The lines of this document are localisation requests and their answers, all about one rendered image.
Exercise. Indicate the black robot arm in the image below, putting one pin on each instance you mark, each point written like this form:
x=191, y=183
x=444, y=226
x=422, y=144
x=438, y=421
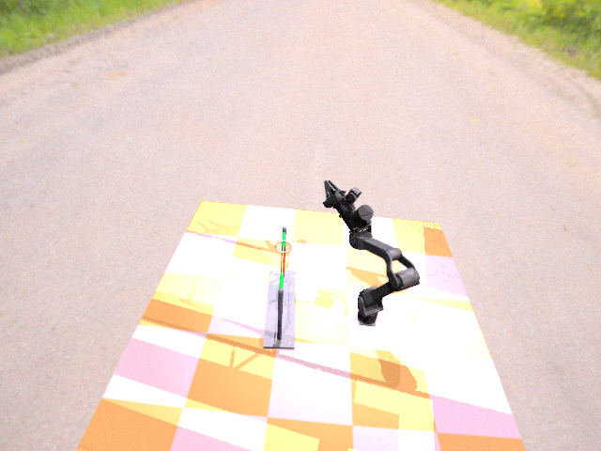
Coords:
x=370, y=300

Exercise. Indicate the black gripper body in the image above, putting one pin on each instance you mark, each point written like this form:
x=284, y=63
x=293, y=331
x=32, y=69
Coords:
x=335, y=201

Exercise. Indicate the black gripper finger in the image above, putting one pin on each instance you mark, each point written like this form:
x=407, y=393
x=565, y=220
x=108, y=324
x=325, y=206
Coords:
x=329, y=190
x=336, y=188

